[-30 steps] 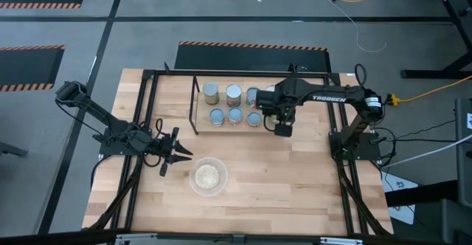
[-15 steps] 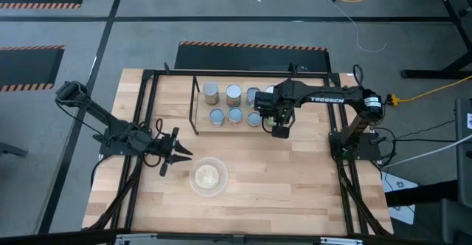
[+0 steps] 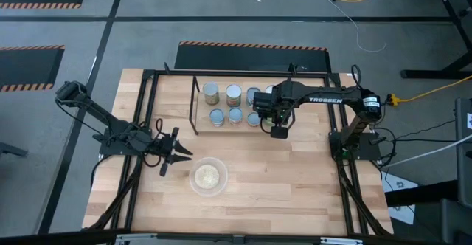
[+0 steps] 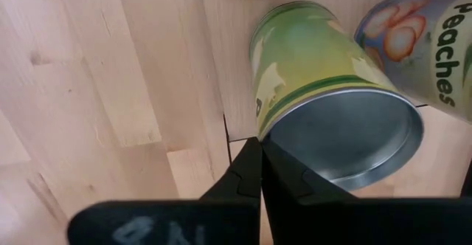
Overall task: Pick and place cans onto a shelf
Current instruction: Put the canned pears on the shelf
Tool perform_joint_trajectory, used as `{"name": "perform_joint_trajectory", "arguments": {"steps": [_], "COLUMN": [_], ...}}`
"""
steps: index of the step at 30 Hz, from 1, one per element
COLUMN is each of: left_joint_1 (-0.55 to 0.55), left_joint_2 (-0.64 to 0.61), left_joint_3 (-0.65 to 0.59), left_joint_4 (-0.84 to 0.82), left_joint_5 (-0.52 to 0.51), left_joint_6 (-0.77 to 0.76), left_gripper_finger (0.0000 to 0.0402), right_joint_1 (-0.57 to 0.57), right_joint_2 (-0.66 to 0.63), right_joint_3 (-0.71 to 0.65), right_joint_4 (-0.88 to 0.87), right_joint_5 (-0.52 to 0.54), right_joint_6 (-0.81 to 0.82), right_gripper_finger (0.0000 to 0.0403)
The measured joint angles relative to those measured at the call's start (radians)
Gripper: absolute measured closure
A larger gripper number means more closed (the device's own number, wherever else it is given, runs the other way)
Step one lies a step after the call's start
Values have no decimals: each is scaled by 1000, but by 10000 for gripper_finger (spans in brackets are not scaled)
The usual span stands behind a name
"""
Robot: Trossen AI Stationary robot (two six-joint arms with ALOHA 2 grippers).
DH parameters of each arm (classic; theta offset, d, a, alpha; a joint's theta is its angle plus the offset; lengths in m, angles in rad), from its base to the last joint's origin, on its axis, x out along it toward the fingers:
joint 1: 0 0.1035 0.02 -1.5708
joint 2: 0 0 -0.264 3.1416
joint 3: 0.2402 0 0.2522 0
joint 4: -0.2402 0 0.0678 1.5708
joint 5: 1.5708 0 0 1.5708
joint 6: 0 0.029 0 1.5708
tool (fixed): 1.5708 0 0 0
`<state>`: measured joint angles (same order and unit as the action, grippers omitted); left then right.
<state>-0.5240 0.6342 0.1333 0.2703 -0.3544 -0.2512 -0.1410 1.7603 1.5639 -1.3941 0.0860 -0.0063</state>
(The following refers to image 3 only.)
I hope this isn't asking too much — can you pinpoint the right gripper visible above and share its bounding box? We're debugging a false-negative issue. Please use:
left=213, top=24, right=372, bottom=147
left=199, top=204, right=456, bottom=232
left=253, top=80, right=298, bottom=140

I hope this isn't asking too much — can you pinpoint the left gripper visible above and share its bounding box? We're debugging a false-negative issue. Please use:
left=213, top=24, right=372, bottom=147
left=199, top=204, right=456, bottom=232
left=149, top=127, right=194, bottom=177

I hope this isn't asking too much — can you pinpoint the blue white peaches can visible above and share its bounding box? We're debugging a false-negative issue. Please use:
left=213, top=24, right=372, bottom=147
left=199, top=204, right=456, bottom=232
left=246, top=86, right=262, bottom=108

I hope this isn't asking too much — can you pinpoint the large blue tomato can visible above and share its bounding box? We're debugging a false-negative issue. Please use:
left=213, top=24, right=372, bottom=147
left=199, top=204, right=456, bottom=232
left=225, top=83, right=243, bottom=108

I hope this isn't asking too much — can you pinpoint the small oranges tin can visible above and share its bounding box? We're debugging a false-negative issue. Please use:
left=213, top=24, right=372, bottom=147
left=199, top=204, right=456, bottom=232
left=209, top=108, right=226, bottom=128

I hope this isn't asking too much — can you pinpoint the olive tan label can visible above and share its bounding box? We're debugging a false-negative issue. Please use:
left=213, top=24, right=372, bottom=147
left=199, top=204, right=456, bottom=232
left=202, top=81, right=221, bottom=106

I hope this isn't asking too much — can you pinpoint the white plastic bowl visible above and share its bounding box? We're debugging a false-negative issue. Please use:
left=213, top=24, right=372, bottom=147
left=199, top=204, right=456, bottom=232
left=189, top=156, right=229, bottom=198

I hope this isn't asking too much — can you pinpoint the grey chair leg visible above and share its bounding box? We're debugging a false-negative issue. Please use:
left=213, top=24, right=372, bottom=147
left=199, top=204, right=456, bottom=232
left=0, top=141, right=29, bottom=158

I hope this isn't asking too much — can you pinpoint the white paper sheet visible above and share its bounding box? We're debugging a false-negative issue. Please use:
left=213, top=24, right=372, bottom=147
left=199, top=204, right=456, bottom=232
left=381, top=170, right=420, bottom=226

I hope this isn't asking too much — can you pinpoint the grey cabinet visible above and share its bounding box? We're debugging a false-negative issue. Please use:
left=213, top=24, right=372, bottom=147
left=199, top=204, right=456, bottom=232
left=455, top=97, right=472, bottom=205

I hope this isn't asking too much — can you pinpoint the wooden shelf black metal frame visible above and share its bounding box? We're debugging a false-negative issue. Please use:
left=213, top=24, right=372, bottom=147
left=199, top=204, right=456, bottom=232
left=188, top=75, right=296, bottom=137

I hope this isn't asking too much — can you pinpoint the black aluminium table frame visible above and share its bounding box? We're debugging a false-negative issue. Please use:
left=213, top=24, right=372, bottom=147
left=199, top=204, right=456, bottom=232
left=83, top=63, right=394, bottom=238

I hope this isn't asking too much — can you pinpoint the silver aluminium bracket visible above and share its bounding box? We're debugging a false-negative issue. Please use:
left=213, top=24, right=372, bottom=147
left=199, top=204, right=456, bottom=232
left=319, top=236, right=364, bottom=245
left=114, top=232, right=160, bottom=245

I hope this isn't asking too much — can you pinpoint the thin white cable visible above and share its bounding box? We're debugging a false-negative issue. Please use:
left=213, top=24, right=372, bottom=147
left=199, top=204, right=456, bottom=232
left=315, top=0, right=388, bottom=53

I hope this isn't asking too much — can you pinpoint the black desk leg frame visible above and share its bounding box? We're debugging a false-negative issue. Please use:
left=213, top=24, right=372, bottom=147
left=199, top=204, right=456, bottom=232
left=400, top=0, right=472, bottom=80

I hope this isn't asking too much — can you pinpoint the thick grey cable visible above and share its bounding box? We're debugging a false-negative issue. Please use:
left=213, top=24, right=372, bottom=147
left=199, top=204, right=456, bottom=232
left=381, top=134, right=472, bottom=168

